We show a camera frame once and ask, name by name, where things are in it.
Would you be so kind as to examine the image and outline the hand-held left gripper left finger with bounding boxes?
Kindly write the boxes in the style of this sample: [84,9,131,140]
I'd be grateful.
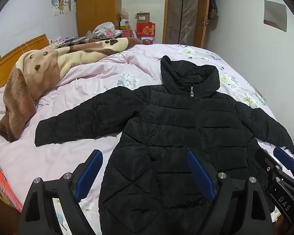
[19,149,104,235]

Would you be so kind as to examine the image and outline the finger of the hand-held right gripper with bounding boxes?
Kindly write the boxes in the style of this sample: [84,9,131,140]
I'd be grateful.
[255,149,285,191]
[273,147,294,192]

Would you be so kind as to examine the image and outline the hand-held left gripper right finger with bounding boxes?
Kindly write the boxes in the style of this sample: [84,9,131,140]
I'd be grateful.
[187,150,276,235]

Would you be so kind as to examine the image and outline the black puffer jacket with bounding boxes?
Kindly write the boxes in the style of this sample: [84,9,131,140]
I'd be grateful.
[35,55,294,235]

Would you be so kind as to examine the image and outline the red plaid sheet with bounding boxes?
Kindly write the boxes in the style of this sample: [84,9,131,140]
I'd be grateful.
[0,162,24,212]

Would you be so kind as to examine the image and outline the pink floral quilt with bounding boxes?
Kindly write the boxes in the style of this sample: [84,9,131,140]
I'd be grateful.
[0,43,285,235]

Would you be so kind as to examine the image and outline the brown dog print blanket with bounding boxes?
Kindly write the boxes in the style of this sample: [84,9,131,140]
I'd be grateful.
[0,37,143,143]

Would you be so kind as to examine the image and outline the wooden headboard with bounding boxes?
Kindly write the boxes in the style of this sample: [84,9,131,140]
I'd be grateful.
[0,34,49,95]

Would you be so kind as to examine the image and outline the white plastic bag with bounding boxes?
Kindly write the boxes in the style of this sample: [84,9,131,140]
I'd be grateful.
[93,22,115,37]

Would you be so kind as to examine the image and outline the red gift box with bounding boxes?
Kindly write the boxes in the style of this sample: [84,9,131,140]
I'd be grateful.
[136,23,156,38]

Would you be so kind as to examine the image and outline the hanging bags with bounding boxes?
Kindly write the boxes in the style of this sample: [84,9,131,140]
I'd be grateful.
[209,0,220,31]

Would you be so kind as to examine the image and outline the mesh door curtain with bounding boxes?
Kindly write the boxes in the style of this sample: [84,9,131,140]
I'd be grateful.
[167,0,201,46]

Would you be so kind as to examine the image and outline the cardboard box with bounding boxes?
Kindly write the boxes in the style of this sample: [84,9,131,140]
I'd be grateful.
[134,12,150,24]

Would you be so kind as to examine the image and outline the wooden door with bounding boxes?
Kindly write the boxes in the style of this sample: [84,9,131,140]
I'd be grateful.
[200,0,211,48]

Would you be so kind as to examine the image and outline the wooden wardrobe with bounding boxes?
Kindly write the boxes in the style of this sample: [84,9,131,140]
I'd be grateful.
[76,0,123,38]

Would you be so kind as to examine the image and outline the wooden door frame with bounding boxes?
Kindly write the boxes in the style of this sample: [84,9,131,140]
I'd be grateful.
[162,0,204,44]

